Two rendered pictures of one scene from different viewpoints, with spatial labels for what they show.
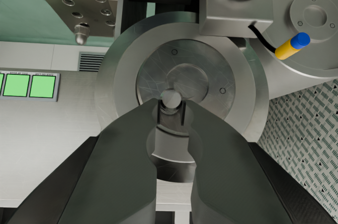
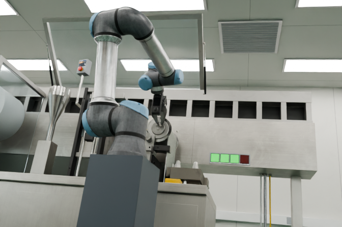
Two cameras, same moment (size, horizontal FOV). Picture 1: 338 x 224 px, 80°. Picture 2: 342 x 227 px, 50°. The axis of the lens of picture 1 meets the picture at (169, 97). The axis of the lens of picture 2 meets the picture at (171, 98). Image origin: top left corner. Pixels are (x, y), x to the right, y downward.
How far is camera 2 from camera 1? 195 cm
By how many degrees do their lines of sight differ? 35
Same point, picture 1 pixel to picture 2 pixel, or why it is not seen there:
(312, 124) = not seen: hidden behind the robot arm
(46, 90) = (213, 156)
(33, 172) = (216, 128)
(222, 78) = (153, 129)
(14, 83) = (225, 159)
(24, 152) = (219, 134)
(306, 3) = not seen: hidden behind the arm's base
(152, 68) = (162, 130)
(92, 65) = not seen: outside the picture
